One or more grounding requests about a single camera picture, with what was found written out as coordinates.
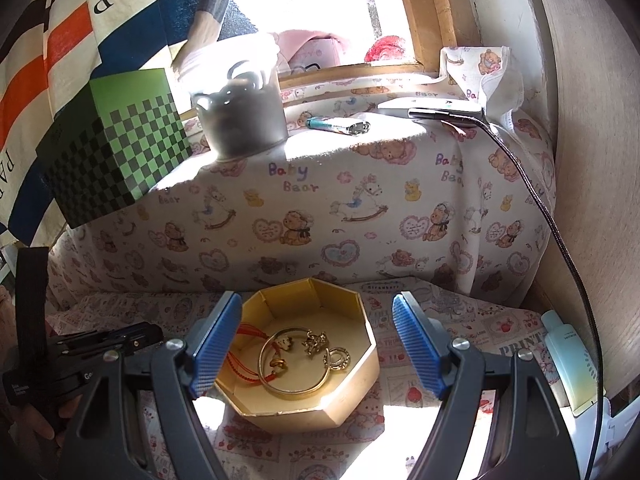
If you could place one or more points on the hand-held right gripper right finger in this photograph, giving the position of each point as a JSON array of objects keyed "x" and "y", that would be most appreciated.
[{"x": 417, "y": 345}]

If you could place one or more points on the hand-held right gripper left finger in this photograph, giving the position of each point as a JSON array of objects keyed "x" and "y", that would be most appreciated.
[{"x": 215, "y": 345}]

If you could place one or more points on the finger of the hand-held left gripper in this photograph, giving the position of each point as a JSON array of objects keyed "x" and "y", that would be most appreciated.
[{"x": 110, "y": 337}]

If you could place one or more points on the small white charm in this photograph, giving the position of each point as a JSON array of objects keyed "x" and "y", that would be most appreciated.
[{"x": 285, "y": 342}]

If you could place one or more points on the linked rings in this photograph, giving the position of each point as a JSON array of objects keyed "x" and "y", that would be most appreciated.
[{"x": 338, "y": 358}]

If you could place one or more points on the gold bangle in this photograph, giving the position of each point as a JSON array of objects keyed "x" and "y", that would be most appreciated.
[{"x": 300, "y": 392}]

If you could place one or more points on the gold charm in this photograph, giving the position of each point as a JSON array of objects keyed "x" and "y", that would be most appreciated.
[{"x": 315, "y": 344}]

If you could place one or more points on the gold octagonal box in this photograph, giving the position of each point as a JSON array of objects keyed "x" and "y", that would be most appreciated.
[{"x": 320, "y": 395}]

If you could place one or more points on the person's left hand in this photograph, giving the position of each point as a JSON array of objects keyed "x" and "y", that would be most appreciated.
[{"x": 30, "y": 417}]

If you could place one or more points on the cartoon print table cloth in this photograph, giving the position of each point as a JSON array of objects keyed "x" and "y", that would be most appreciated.
[{"x": 390, "y": 410}]

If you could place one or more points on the pale green lotion bottle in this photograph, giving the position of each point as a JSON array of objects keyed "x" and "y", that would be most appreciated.
[{"x": 572, "y": 360}]

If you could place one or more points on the green checkered box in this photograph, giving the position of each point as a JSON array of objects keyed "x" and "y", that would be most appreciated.
[{"x": 125, "y": 145}]

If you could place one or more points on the grey translucent container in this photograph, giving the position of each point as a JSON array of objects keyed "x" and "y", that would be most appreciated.
[{"x": 240, "y": 120}]

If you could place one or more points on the dark phone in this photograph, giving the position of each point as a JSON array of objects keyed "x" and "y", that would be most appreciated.
[{"x": 445, "y": 116}]

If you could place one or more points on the blue white lighter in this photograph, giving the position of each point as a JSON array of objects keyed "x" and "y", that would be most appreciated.
[{"x": 335, "y": 126}]

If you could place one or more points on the white power bank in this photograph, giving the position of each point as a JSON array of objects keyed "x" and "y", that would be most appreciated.
[{"x": 425, "y": 105}]

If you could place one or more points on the folded bear print cloth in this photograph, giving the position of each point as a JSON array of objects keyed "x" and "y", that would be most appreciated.
[{"x": 487, "y": 75}]

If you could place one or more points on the red fabric object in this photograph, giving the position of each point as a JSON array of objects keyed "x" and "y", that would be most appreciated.
[{"x": 389, "y": 49}]

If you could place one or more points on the orange blue striped curtain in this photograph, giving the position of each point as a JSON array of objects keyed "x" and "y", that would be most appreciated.
[{"x": 75, "y": 35}]

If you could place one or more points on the pink container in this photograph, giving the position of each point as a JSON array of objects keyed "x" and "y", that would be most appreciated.
[{"x": 315, "y": 50}]

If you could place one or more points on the wooden window frame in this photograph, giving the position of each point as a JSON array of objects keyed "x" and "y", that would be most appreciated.
[{"x": 430, "y": 15}]

